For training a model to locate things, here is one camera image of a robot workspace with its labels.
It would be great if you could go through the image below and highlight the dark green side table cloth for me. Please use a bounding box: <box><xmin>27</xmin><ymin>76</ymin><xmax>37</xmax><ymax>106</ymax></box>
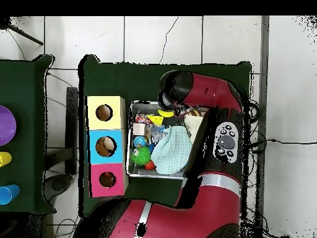
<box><xmin>0</xmin><ymin>54</ymin><xmax>55</xmax><ymax>215</ymax></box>

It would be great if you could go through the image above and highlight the dark green tablecloth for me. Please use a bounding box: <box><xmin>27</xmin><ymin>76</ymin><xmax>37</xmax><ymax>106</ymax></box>
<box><xmin>78</xmin><ymin>54</ymin><xmax>253</xmax><ymax>219</ymax></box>

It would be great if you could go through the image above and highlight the green spiky ball with eyes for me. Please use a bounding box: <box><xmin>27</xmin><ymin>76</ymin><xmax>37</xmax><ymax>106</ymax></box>
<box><xmin>131</xmin><ymin>146</ymin><xmax>154</xmax><ymax>167</ymax></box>

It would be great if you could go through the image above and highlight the yellow cup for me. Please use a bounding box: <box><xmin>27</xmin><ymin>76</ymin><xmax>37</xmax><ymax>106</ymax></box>
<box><xmin>0</xmin><ymin>151</ymin><xmax>13</xmax><ymax>168</ymax></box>

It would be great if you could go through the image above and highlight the blue cup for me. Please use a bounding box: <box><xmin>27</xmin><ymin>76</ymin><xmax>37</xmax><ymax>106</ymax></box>
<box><xmin>0</xmin><ymin>184</ymin><xmax>21</xmax><ymax>206</ymax></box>

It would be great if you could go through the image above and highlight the red ball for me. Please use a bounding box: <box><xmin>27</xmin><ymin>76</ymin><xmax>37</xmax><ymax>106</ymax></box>
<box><xmin>144</xmin><ymin>160</ymin><xmax>157</xmax><ymax>172</ymax></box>

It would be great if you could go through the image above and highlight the cream muslin cloth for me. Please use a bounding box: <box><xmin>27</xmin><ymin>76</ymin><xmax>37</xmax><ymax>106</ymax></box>
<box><xmin>184</xmin><ymin>115</ymin><xmax>205</xmax><ymax>146</ymax></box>

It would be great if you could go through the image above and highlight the black tripod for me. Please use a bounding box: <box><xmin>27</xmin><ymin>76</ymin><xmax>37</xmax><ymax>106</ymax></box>
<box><xmin>0</xmin><ymin>17</ymin><xmax>45</xmax><ymax>46</ymax></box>

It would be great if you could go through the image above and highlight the blue globe ball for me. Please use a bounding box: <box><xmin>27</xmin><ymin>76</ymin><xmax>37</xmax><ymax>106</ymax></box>
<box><xmin>133</xmin><ymin>135</ymin><xmax>148</xmax><ymax>149</ymax></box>

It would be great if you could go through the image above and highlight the yellow cheese wedge toy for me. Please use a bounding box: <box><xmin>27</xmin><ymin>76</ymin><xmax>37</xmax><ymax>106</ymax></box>
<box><xmin>147</xmin><ymin>115</ymin><xmax>164</xmax><ymax>126</ymax></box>

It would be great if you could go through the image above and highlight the purple plate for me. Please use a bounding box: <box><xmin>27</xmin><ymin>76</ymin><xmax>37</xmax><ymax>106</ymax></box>
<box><xmin>0</xmin><ymin>105</ymin><xmax>18</xmax><ymax>147</ymax></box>

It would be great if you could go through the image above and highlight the clear mesh bin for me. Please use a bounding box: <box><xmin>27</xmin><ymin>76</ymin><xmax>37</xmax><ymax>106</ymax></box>
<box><xmin>126</xmin><ymin>101</ymin><xmax>251</xmax><ymax>183</ymax></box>

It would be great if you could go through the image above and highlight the mint green muslin cloth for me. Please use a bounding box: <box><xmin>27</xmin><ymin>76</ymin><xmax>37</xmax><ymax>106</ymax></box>
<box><xmin>150</xmin><ymin>126</ymin><xmax>193</xmax><ymax>176</ymax></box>

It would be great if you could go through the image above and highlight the plain wooden block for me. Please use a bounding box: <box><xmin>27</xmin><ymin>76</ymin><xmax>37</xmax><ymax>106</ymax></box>
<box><xmin>132</xmin><ymin>122</ymin><xmax>147</xmax><ymax>136</ymax></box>

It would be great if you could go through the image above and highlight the wooden box with three holes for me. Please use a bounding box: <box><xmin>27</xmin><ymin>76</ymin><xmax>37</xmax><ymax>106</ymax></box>
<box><xmin>86</xmin><ymin>95</ymin><xmax>129</xmax><ymax>198</ymax></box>

